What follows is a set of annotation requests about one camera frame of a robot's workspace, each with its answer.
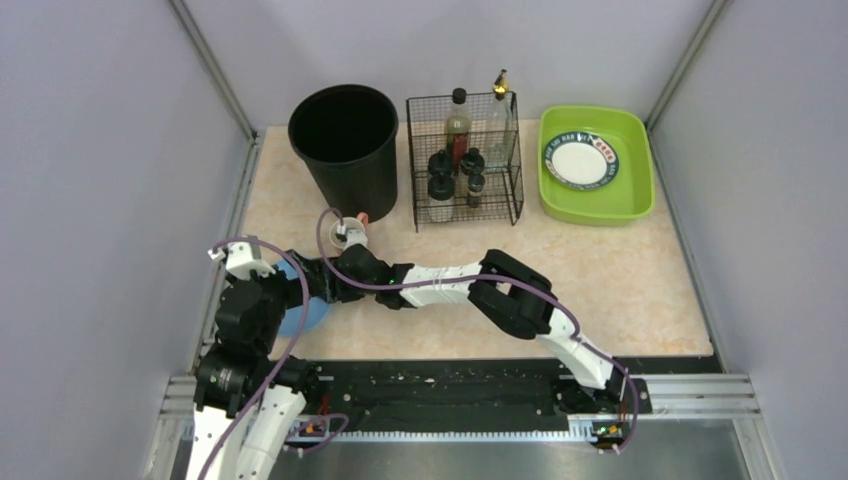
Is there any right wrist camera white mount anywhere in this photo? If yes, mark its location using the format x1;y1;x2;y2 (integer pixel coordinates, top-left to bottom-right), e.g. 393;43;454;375
334;225;368;250

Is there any dark sauce bottle black cap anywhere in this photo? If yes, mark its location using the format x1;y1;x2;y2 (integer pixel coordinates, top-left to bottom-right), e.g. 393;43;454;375
445;88;472;172

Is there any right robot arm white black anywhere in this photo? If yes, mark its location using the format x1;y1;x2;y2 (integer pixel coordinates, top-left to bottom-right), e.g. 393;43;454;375
288;245;640;415

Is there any small dark spice jar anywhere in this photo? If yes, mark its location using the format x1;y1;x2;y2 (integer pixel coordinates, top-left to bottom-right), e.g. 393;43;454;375
466;173;486;208

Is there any white plate with blue rim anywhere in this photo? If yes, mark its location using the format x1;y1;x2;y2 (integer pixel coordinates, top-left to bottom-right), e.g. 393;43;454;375
542;131;620;191

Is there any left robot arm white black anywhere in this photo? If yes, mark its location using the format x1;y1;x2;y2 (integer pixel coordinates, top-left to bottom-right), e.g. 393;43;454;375
186;273;319;479

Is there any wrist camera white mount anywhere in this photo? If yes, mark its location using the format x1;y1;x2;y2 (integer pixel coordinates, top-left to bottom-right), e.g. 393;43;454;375
334;225;368;250
207;240;277;281

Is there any green plastic basin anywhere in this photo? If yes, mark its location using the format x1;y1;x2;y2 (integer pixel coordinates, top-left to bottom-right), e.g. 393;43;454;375
538;105;656;227

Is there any blue plastic plate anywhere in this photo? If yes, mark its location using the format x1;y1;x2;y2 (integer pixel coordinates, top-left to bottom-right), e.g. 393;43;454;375
271;256;333;338

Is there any black plastic waste bin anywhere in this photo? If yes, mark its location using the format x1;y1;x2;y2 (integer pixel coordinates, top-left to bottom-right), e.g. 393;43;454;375
287;84;399;222

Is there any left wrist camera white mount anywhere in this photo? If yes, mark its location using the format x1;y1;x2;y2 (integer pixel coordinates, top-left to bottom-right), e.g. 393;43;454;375
207;240;277;281

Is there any clear glass bottle gold cap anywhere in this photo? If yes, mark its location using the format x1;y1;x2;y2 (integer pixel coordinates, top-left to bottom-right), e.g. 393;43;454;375
484;69;518;168

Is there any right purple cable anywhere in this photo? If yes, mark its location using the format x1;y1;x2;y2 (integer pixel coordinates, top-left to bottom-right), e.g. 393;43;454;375
315;207;641;455

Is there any spice jar black lid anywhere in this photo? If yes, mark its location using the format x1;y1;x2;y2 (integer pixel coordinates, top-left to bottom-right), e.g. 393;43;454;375
427;149;454;177
460;147;485;176
427;175;455;222

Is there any pink ceramic mug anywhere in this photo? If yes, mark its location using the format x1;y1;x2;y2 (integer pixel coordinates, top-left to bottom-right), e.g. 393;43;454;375
328;212;368;250

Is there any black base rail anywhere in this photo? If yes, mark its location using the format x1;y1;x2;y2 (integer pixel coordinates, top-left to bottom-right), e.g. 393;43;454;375
304;358;632;434

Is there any black wire mesh rack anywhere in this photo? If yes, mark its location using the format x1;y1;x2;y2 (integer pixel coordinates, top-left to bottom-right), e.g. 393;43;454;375
405;93;524;230

